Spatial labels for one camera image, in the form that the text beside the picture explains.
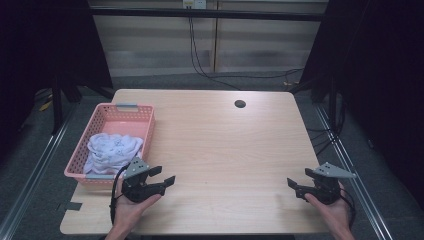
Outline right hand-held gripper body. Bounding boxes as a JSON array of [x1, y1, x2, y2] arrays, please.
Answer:
[[295, 161, 357, 205]]

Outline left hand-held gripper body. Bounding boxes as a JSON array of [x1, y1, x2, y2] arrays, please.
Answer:
[[121, 156, 165, 204]]

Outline white printed garment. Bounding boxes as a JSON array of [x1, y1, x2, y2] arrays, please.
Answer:
[[83, 132, 144, 176]]

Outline pink plastic basket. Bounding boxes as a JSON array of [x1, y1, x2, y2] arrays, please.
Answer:
[[63, 102, 156, 187]]

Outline person's left hand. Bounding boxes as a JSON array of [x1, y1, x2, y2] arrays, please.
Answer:
[[112, 178, 163, 233]]

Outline person's right hand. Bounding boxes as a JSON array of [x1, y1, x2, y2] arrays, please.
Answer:
[[304, 181, 353, 234]]

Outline black tape piece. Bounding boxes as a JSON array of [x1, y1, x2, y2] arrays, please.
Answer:
[[57, 201, 83, 212]]

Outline black metal stand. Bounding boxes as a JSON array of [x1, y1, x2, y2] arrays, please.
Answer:
[[49, 75, 116, 136]]

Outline black curtain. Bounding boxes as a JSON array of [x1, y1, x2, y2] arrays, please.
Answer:
[[0, 0, 115, 164], [299, 0, 424, 209]]

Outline black horizontal bar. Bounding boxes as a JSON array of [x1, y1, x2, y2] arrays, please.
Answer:
[[89, 7, 330, 23]]

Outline left hand-held gripper black cable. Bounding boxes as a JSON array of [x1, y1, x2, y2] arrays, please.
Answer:
[[109, 163, 133, 225]]

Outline black floor cables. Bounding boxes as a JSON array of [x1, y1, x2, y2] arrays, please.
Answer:
[[305, 99, 347, 156]]

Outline metal floor rail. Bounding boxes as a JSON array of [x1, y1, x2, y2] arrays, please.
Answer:
[[313, 102, 395, 240], [0, 99, 80, 240]]

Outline black power cable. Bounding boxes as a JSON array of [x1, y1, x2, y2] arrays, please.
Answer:
[[191, 16, 305, 81], [188, 8, 243, 91]]

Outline white wall socket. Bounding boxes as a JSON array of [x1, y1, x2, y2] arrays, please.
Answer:
[[182, 0, 208, 10]]

